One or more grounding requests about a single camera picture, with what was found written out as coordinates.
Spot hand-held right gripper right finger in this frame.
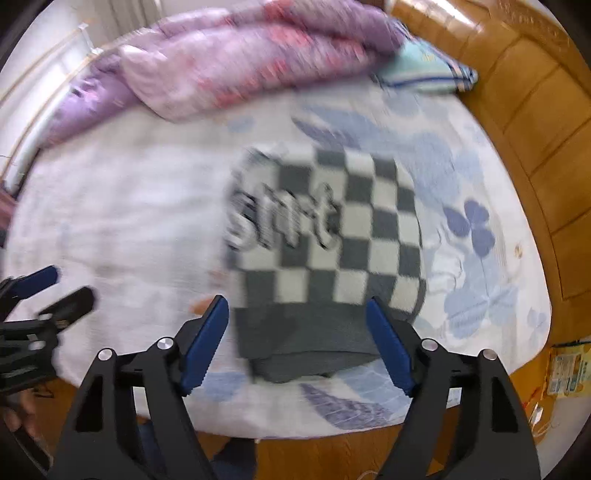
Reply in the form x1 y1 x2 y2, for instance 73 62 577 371
366 296 541 480

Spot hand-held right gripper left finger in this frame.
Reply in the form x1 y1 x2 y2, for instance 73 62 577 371
46 295 230 480

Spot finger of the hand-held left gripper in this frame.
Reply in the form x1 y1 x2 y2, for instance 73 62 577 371
0 265 62 305
39 286 96 329

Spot grey white checkered cardigan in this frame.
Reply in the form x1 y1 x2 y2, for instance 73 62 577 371
224 143 428 384

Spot floral leaf bed sheet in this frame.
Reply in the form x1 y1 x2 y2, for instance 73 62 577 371
4 78 552 439

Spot person's blue trousers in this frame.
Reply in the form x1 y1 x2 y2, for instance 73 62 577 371
136 418 257 480

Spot yellow packet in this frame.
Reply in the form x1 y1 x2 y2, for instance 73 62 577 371
547 342 591 398

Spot striped teal pillow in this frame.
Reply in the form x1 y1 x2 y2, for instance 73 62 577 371
374 39 478 95

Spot purple floral quilt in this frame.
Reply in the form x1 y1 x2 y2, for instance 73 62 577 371
44 0 407 148

